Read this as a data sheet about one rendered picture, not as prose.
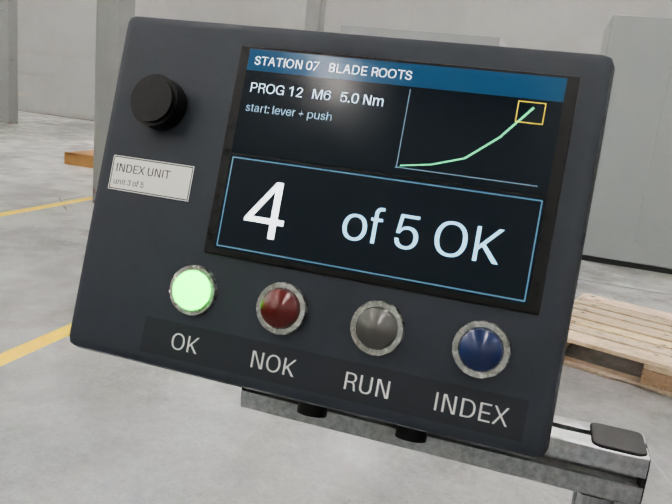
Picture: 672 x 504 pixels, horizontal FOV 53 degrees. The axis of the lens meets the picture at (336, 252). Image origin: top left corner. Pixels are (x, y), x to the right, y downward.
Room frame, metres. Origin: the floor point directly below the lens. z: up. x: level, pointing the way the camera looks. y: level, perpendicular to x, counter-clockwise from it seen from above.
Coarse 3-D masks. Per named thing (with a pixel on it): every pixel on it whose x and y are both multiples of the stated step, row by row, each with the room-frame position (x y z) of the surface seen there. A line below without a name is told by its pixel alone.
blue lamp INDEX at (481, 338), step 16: (480, 320) 0.30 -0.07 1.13; (464, 336) 0.30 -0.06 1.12; (480, 336) 0.29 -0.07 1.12; (496, 336) 0.29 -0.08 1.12; (464, 352) 0.29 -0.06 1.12; (480, 352) 0.29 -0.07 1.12; (496, 352) 0.29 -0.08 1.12; (464, 368) 0.29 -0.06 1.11; (480, 368) 0.29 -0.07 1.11; (496, 368) 0.29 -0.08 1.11
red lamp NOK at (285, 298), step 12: (276, 288) 0.33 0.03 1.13; (288, 288) 0.33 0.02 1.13; (264, 300) 0.32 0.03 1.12; (276, 300) 0.32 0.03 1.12; (288, 300) 0.32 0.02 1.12; (300, 300) 0.32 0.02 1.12; (264, 312) 0.32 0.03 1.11; (276, 312) 0.32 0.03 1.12; (288, 312) 0.32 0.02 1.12; (300, 312) 0.32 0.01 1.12; (264, 324) 0.32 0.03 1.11; (276, 324) 0.32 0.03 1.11; (288, 324) 0.32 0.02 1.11; (300, 324) 0.32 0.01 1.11
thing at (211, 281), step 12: (180, 276) 0.34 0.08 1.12; (192, 276) 0.33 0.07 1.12; (204, 276) 0.34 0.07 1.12; (180, 288) 0.33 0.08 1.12; (192, 288) 0.33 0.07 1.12; (204, 288) 0.33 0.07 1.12; (216, 288) 0.34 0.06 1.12; (180, 300) 0.33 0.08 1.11; (192, 300) 0.33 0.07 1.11; (204, 300) 0.33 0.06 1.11; (192, 312) 0.33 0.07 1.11; (204, 312) 0.33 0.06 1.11
